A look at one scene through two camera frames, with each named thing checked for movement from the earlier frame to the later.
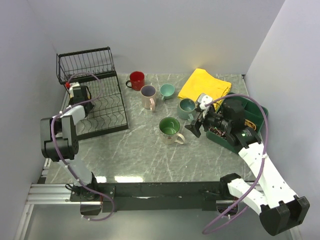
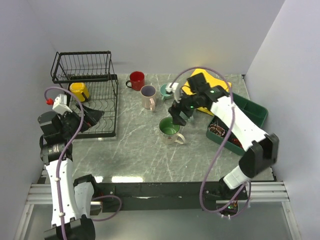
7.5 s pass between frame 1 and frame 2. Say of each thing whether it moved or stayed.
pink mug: stayed
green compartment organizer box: stayed
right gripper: moved
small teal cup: stayed
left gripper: moved
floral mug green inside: stayed
